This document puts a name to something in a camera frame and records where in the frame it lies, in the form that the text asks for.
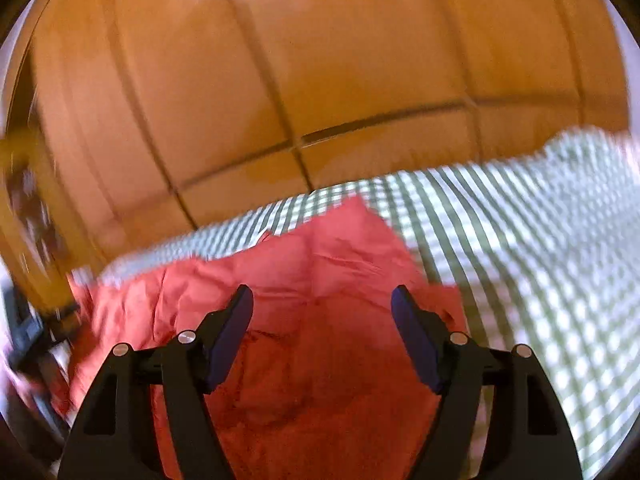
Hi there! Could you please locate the orange puffer jacket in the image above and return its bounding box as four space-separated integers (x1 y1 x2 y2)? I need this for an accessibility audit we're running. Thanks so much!
65 195 468 480

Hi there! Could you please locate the wooden shelf unit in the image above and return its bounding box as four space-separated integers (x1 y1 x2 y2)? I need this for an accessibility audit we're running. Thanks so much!
0 125 76 311

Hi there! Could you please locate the green checked bed cover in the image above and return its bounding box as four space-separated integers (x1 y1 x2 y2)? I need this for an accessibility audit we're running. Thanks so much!
70 127 640 480

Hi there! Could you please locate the wooden wardrobe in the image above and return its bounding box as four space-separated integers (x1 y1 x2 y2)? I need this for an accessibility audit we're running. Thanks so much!
10 0 632 291

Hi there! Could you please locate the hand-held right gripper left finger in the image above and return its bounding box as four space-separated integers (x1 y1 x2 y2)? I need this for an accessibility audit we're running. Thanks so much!
57 284 255 480

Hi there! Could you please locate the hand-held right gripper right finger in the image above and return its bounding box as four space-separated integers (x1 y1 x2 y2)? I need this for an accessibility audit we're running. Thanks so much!
391 284 584 480

